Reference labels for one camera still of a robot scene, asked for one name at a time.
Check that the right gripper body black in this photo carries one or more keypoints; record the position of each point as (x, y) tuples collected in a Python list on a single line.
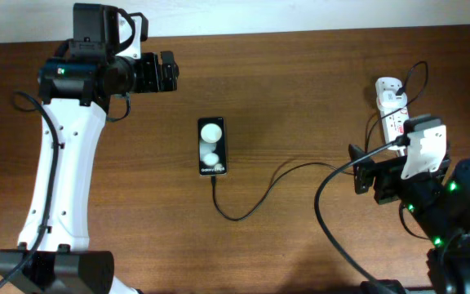
[(391, 185)]

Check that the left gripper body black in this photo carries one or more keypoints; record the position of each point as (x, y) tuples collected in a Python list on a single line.
[(146, 76)]

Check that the black smartphone white circles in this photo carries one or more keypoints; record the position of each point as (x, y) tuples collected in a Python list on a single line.
[(212, 147)]

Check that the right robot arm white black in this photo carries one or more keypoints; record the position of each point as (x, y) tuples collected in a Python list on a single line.
[(440, 204)]

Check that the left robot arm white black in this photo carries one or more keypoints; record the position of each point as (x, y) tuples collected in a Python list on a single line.
[(102, 59)]

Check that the white usb charger plug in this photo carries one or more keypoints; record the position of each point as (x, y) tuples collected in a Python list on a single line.
[(387, 97)]

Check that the white power strip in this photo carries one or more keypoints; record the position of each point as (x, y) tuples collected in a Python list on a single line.
[(393, 122)]

